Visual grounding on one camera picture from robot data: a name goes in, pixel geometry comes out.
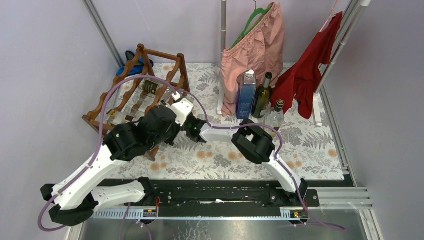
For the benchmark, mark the brown wooden wine rack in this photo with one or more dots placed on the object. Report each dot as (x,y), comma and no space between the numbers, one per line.
(177,77)

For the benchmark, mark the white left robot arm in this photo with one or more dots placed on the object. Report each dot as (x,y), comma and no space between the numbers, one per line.
(77,198)

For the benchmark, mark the green clothes hanger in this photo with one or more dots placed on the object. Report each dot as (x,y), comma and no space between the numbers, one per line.
(257,15)

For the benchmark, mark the red shirt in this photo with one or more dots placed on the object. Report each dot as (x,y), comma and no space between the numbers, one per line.
(301,81)

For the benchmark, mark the clear slim glass bottle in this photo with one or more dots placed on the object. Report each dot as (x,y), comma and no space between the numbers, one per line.
(151,88)

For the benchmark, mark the silver centre clothes pole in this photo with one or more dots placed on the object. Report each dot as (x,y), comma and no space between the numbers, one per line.
(223,26)

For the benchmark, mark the white clothes pole base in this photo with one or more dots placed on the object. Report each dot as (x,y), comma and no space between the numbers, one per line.
(316,112)

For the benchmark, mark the clear labelled bottle black cap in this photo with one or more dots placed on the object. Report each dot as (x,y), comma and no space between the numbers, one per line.
(275,116)

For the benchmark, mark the clear round glass bottle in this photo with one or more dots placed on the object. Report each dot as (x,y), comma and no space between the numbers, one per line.
(141,101)

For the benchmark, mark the pink shorts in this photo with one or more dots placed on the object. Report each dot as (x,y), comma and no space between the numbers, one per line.
(261,51)

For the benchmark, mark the floral patterned table mat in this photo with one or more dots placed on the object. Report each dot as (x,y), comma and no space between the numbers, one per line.
(309,150)

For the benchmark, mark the blue glass bottle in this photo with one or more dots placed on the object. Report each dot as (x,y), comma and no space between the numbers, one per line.
(246,93)

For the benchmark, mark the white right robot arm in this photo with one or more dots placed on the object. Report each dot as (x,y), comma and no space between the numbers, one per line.
(253,142)

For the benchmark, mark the clear bottle gold black label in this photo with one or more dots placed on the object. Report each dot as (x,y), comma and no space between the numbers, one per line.
(115,117)

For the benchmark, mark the pink clothes hanger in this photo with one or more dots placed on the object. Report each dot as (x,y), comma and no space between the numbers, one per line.
(331,14)

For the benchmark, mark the dark green wine bottle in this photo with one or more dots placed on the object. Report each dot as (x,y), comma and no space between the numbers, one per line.
(262,97)

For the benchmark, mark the silver metal clothes pole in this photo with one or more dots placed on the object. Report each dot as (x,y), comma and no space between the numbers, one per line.
(353,13)

